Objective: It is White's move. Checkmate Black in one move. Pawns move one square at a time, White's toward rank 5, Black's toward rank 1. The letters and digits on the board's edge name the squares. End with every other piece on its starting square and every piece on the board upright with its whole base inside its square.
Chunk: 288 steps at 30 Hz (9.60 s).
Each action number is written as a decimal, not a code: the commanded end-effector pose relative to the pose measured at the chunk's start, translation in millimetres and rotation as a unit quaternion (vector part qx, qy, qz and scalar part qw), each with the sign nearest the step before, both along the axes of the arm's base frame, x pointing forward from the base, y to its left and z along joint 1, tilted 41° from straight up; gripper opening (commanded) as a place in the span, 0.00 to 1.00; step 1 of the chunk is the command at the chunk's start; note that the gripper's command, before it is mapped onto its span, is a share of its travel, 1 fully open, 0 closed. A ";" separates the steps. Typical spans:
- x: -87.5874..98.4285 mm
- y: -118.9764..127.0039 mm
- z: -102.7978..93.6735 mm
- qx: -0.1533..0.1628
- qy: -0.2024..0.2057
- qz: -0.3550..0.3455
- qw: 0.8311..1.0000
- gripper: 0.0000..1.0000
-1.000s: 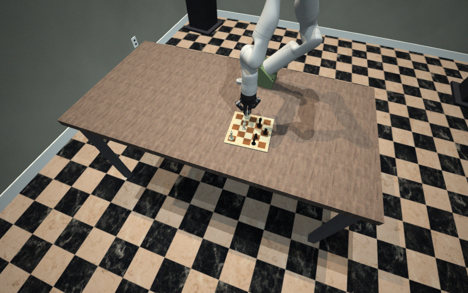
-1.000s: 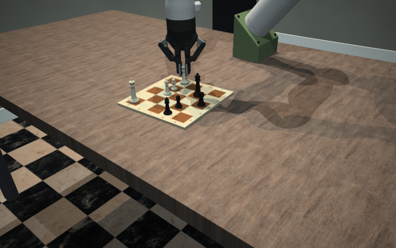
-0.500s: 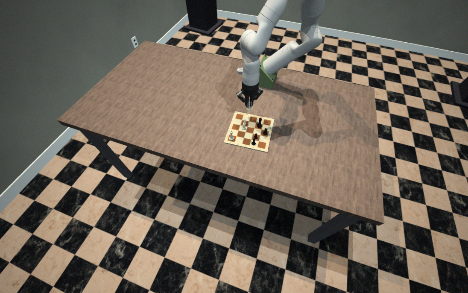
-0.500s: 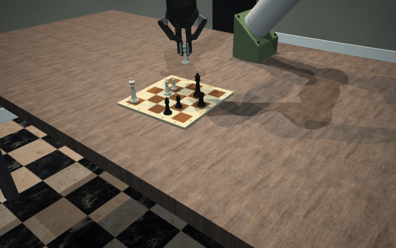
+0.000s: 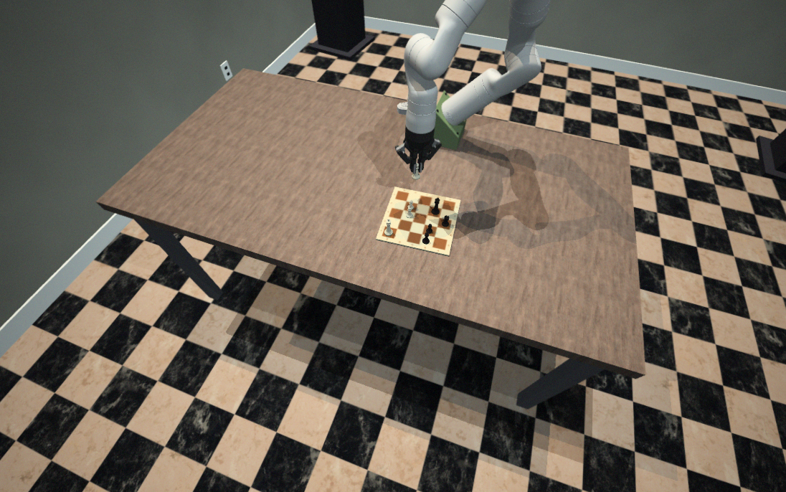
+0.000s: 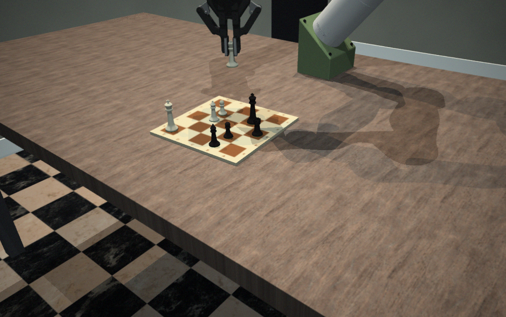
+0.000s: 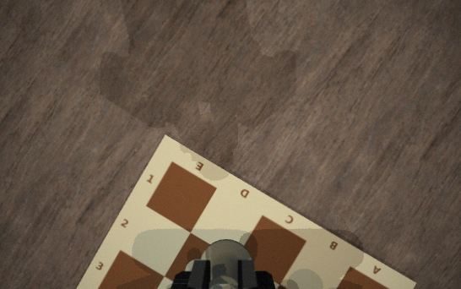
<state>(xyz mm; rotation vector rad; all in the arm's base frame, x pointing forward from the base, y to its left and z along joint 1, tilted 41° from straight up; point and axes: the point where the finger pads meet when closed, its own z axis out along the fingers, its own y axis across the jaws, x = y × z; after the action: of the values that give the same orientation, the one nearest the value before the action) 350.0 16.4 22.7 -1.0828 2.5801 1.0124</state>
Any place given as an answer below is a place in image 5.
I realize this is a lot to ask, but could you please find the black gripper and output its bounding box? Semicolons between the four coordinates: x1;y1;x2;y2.
395;126;442;174

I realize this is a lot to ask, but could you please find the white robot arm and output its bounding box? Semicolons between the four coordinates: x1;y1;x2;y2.
397;0;551;133

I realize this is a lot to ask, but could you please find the cream and brown chessboard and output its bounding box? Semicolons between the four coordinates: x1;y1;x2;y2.
376;187;460;256

